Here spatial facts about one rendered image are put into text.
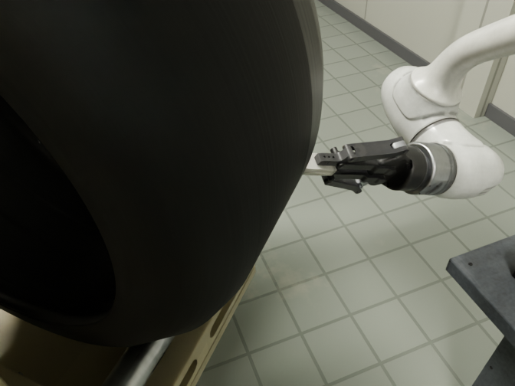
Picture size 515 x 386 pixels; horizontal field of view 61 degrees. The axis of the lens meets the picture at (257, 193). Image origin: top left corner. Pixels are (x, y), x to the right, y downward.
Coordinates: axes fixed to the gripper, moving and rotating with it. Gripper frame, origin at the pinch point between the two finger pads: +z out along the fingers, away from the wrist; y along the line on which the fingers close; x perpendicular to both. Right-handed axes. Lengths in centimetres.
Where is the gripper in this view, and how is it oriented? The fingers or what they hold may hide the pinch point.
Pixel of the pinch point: (312, 164)
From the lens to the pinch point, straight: 63.9
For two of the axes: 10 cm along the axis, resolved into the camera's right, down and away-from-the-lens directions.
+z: -8.7, 0.0, -5.0
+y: -4.3, 5.2, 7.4
